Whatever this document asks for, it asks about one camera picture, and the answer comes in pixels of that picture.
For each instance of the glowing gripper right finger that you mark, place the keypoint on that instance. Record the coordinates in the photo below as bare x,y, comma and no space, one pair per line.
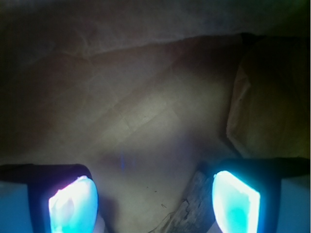
262,195

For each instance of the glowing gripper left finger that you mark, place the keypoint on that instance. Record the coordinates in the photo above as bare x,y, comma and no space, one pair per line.
47,199

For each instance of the dark brown wood chip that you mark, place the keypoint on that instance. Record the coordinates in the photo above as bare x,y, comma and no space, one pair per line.
195,212

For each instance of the brown paper bag liner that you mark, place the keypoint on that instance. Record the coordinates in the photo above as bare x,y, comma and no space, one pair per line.
143,92

